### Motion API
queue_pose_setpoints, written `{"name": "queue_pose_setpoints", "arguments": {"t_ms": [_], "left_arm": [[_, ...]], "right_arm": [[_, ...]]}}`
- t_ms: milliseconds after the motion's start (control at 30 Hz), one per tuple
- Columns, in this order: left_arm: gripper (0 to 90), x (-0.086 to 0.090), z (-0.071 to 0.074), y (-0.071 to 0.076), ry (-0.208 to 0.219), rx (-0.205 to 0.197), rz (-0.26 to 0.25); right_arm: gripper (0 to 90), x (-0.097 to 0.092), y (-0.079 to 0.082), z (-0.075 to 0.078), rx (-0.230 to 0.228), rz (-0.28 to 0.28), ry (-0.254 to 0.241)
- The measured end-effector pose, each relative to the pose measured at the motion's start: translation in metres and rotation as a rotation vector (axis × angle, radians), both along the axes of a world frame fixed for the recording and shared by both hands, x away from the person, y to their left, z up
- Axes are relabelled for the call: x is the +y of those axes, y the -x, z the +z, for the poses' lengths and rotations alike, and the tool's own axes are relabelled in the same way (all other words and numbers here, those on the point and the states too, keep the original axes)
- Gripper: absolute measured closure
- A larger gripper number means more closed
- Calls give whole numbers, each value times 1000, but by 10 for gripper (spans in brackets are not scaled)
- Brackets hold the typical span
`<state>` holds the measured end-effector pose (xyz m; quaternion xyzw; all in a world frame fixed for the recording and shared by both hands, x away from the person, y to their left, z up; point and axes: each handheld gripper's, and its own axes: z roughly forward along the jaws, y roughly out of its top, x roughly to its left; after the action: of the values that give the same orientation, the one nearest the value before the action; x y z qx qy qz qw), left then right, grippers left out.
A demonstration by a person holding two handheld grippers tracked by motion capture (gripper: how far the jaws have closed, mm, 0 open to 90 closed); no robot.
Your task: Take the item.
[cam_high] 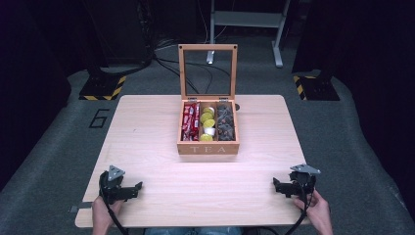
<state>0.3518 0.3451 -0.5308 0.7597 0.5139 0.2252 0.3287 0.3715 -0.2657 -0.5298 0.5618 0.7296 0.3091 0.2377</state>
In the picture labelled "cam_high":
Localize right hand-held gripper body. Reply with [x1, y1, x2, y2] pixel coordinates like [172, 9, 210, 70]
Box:
[288, 164, 321, 197]

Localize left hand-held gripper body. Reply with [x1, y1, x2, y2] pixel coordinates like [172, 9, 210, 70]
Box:
[99, 164, 131, 206]

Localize person's left hand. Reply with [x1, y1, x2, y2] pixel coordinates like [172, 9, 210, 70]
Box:
[91, 195, 125, 230]

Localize person's right hand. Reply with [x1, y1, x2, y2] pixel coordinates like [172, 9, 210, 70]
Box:
[293, 190, 333, 228]

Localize grey tape strip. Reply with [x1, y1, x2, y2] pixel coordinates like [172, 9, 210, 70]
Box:
[69, 201, 95, 213]

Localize person's blue jeans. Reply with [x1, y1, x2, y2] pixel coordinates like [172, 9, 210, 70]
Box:
[143, 226, 243, 235]

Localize wooden box with window lid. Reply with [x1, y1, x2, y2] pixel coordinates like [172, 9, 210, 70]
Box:
[176, 43, 241, 156]

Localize pile of dark tea bags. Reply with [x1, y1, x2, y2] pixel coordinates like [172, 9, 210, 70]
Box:
[216, 104, 236, 142]

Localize stack of red packets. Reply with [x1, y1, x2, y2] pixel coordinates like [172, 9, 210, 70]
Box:
[181, 103, 201, 142]

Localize black stand with striped base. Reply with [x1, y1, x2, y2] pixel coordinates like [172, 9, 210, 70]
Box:
[78, 0, 127, 102]
[292, 63, 341, 102]

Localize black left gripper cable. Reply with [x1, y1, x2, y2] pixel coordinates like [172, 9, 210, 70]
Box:
[104, 195, 130, 235]

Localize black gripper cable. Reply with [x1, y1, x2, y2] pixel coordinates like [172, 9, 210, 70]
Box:
[104, 195, 130, 235]
[284, 187, 313, 235]

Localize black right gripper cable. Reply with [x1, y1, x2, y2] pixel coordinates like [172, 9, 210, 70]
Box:
[284, 187, 313, 235]

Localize black floor cables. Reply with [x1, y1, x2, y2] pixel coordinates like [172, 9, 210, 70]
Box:
[143, 38, 233, 96]

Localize white metal stand frame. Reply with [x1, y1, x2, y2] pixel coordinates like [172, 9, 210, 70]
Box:
[206, 0, 292, 69]

